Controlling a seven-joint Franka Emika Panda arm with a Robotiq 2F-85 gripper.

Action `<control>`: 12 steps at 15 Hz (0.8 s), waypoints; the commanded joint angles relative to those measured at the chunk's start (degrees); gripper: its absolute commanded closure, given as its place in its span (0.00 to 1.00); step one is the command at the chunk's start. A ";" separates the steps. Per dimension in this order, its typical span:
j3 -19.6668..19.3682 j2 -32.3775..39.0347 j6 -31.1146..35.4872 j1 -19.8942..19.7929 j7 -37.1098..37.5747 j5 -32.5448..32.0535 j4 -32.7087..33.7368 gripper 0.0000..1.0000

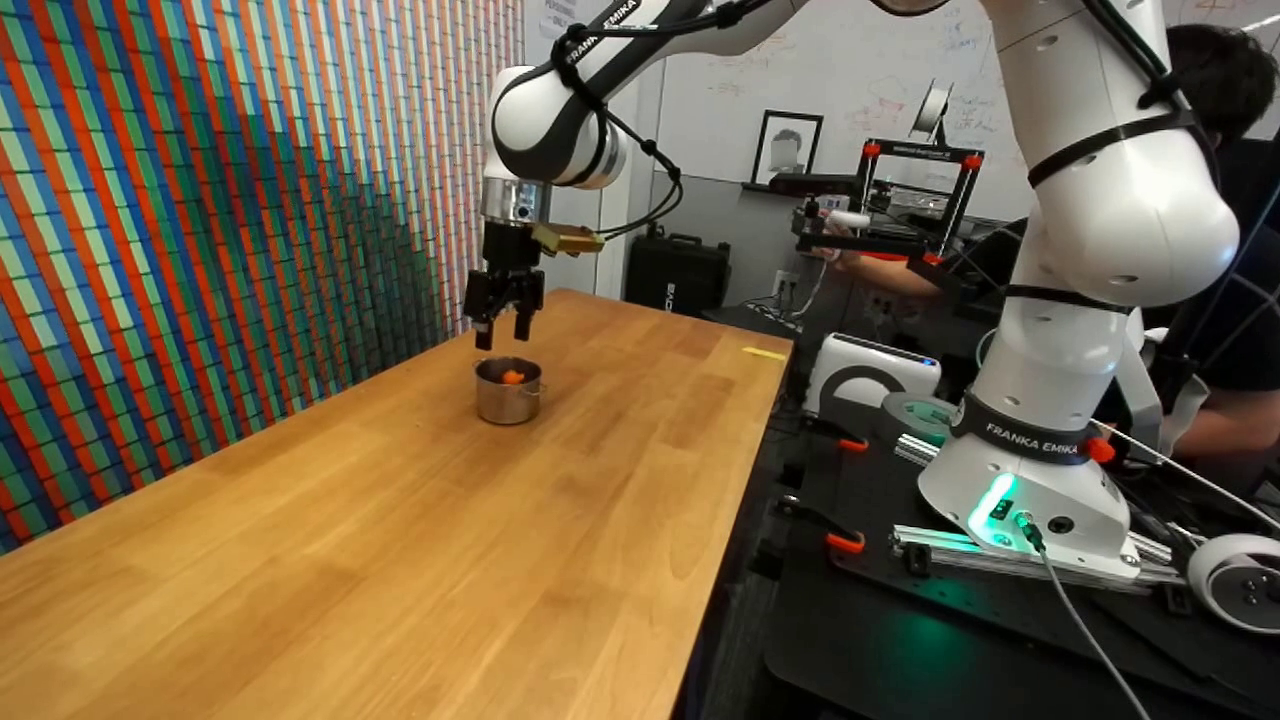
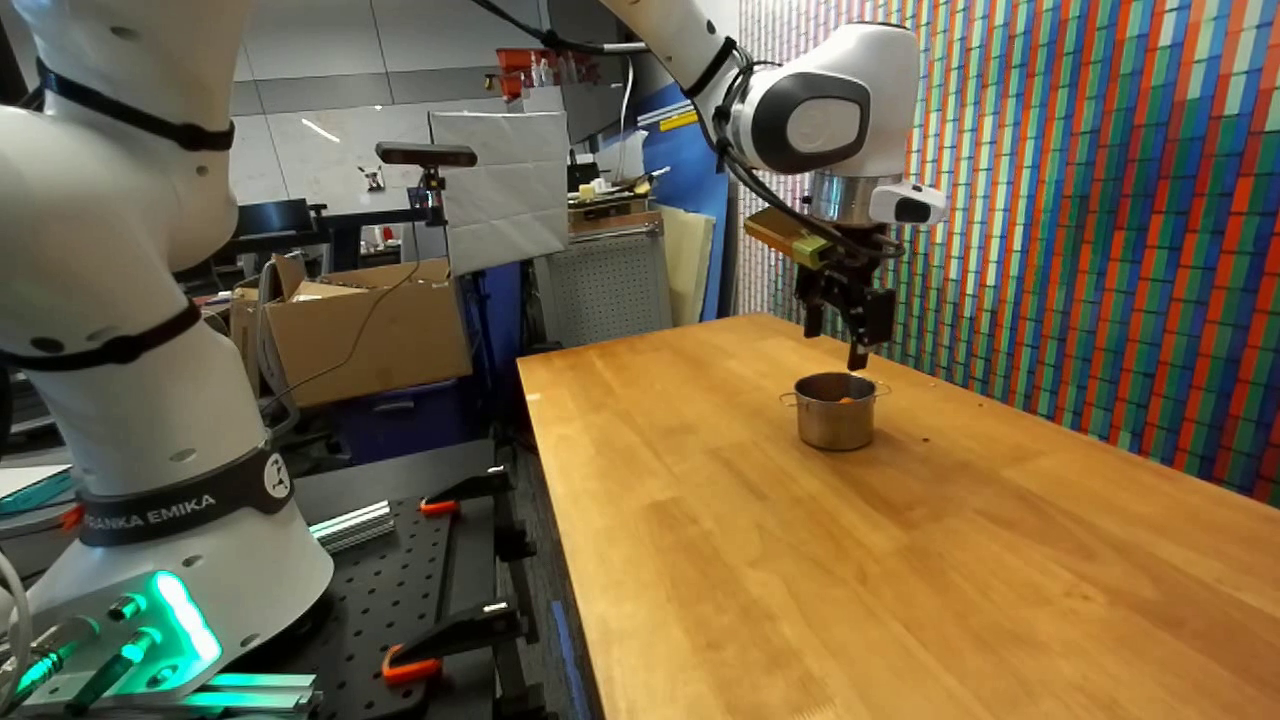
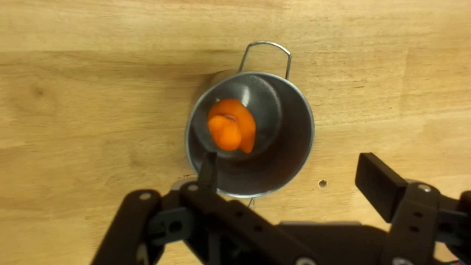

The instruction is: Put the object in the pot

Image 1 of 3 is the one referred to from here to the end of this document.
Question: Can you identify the person in dark shirt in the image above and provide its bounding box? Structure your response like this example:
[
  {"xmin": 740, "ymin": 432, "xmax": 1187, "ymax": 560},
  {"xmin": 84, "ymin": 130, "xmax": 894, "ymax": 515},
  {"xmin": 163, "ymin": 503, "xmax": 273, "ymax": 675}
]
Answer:
[{"xmin": 1148, "ymin": 19, "xmax": 1280, "ymax": 492}]

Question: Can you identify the white grey box device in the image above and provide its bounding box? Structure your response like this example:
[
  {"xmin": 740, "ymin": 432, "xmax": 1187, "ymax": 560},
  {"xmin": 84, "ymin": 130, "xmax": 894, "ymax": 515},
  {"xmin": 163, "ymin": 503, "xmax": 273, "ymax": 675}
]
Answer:
[{"xmin": 800, "ymin": 327, "xmax": 943, "ymax": 423}]

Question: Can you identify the small silver metal pot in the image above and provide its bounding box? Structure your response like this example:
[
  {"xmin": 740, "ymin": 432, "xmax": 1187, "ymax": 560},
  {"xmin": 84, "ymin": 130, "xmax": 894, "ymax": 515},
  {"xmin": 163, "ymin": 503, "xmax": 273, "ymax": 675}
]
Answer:
[{"xmin": 471, "ymin": 352, "xmax": 542, "ymax": 432}]

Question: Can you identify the black red frame machine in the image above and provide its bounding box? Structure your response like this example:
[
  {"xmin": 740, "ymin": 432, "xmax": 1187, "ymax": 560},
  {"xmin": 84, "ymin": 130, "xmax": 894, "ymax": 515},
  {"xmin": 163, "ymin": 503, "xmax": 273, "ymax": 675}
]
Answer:
[{"xmin": 791, "ymin": 130, "xmax": 992, "ymax": 272}]

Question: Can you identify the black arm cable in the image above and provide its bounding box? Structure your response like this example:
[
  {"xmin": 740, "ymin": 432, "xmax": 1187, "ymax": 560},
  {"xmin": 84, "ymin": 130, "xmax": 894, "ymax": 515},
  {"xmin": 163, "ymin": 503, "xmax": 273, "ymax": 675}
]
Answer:
[{"xmin": 546, "ymin": 0, "xmax": 691, "ymax": 249}]

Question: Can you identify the black robot cart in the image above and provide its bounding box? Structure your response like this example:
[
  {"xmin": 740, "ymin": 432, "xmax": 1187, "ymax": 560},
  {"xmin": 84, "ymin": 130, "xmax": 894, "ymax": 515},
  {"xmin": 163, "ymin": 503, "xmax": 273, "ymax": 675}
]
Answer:
[{"xmin": 697, "ymin": 391, "xmax": 1280, "ymax": 720}]

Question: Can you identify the white base cable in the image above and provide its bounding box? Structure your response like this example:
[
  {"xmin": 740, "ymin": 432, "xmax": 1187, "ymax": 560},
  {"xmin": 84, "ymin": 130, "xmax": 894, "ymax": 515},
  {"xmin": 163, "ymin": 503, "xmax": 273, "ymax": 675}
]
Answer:
[{"xmin": 1015, "ymin": 524, "xmax": 1158, "ymax": 720}]

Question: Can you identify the framed portrait picture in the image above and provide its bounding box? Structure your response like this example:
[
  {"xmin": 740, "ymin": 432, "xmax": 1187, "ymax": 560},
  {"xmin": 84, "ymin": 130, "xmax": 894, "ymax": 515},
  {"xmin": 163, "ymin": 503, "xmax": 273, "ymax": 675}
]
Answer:
[{"xmin": 748, "ymin": 106, "xmax": 829, "ymax": 190}]

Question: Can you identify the person's forearm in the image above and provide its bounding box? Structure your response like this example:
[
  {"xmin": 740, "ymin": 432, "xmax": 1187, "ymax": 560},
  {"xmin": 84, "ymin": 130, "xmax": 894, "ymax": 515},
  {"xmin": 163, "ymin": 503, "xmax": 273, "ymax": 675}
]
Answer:
[{"xmin": 831, "ymin": 249, "xmax": 940, "ymax": 300}]

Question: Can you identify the brass coloured wrist camera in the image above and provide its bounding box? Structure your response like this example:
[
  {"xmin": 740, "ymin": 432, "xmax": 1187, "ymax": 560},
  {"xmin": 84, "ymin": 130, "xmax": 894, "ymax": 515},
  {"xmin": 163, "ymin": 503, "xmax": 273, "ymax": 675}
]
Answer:
[{"xmin": 531, "ymin": 219, "xmax": 607, "ymax": 259}]

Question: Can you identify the black hard case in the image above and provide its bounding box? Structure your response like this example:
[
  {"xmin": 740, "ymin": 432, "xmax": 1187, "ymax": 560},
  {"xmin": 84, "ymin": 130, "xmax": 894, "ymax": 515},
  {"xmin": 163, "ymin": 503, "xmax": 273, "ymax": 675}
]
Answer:
[{"xmin": 620, "ymin": 232, "xmax": 737, "ymax": 321}]

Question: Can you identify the white round wheel device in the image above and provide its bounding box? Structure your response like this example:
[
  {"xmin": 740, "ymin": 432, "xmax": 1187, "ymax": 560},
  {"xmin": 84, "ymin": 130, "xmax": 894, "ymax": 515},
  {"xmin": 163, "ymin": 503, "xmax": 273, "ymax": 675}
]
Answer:
[{"xmin": 1184, "ymin": 532, "xmax": 1280, "ymax": 640}]

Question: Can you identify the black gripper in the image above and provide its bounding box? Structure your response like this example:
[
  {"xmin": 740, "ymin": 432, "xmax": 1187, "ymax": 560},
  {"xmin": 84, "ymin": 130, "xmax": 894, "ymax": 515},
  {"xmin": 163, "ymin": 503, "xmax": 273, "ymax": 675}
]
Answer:
[{"xmin": 461, "ymin": 217, "xmax": 552, "ymax": 355}]

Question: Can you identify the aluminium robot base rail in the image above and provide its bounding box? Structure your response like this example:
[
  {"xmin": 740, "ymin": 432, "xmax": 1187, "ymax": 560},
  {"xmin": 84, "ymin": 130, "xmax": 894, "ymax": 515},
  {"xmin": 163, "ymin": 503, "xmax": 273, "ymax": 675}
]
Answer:
[{"xmin": 886, "ymin": 520, "xmax": 1203, "ymax": 590}]

